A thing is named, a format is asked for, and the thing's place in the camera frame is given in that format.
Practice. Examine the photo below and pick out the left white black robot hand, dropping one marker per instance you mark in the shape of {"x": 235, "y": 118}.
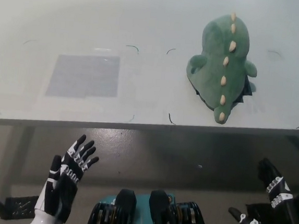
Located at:
{"x": 62, "y": 185}

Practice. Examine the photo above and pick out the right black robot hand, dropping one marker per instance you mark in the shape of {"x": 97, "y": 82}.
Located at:
{"x": 283, "y": 207}

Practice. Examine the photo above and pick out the green plush dinosaur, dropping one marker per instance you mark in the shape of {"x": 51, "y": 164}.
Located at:
{"x": 213, "y": 70}

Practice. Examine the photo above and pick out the black floor tape patch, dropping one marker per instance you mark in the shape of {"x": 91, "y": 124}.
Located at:
{"x": 22, "y": 207}
{"x": 255, "y": 209}

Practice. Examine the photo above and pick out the grey tape square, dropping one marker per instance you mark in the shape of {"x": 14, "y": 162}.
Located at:
{"x": 84, "y": 76}

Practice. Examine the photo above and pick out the black tape cross patch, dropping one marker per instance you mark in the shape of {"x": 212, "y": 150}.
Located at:
{"x": 247, "y": 91}

